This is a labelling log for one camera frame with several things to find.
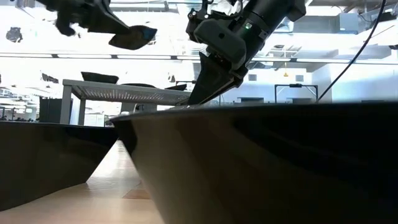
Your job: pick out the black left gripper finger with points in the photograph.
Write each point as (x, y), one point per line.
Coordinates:
(105, 21)

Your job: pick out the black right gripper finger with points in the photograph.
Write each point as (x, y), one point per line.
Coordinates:
(208, 84)
(230, 85)

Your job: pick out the black teardrop plate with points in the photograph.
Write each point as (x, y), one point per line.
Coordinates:
(133, 39)
(178, 87)

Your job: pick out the black square wavy plate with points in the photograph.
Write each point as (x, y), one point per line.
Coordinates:
(99, 77)
(248, 171)
(46, 155)

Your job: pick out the black shallow plate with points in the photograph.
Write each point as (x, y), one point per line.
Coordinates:
(138, 85)

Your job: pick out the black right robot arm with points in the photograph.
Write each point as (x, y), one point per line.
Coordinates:
(273, 12)

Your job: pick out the small black ceiling device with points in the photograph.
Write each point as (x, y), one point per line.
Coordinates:
(171, 78)

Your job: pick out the long linear ceiling light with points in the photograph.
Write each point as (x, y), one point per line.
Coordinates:
(84, 56)

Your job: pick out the black hanging ceiling device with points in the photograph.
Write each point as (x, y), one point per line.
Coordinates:
(49, 78)

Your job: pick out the grey metal mesh rack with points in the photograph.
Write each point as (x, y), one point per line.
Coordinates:
(124, 93)

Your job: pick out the white background cabinet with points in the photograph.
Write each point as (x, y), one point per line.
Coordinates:
(93, 119)

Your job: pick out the dark room divider panel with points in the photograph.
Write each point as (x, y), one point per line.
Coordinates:
(51, 110)

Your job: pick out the grey wall vent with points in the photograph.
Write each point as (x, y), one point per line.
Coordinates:
(299, 78)
(252, 77)

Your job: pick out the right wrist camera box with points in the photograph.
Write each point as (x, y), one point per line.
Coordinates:
(220, 43)

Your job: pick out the rectangular ceiling air duct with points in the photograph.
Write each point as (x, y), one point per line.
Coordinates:
(326, 23)

